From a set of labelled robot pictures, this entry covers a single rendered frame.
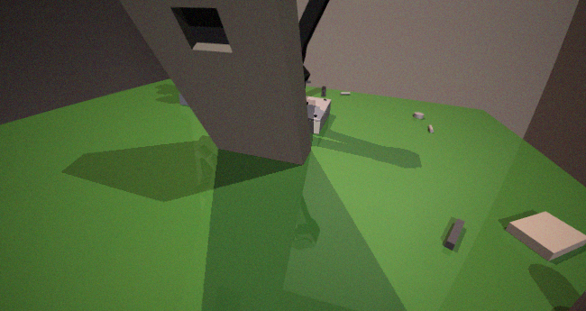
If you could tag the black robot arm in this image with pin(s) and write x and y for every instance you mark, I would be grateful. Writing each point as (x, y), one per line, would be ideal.
(307, 26)

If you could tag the beige flat rectangular block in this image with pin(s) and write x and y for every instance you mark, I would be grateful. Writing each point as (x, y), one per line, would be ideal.
(547, 235)

